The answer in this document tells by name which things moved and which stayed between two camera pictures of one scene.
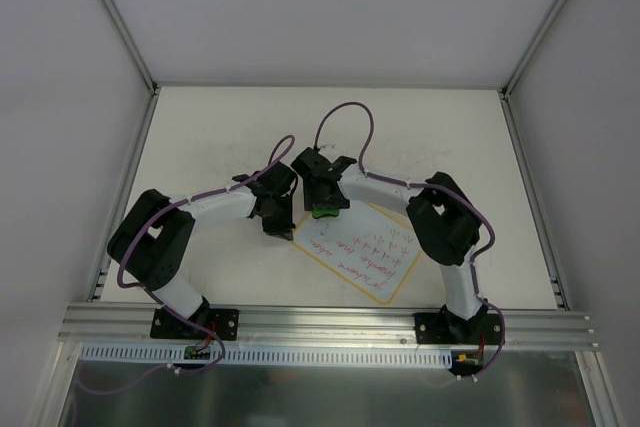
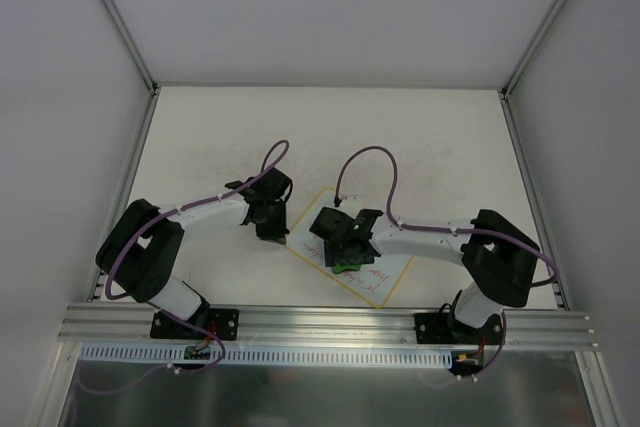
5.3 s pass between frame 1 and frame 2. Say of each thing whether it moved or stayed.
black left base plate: stayed
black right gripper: moved
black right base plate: stayed
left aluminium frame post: stayed
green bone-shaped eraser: moved
